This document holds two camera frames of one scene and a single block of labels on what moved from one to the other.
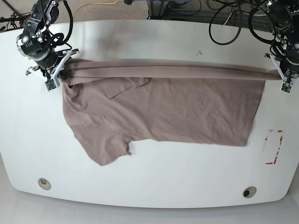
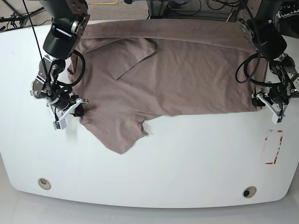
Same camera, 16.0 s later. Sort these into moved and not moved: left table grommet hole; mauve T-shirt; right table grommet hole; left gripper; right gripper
Moved: mauve T-shirt; left gripper; right gripper
Not moved: left table grommet hole; right table grommet hole
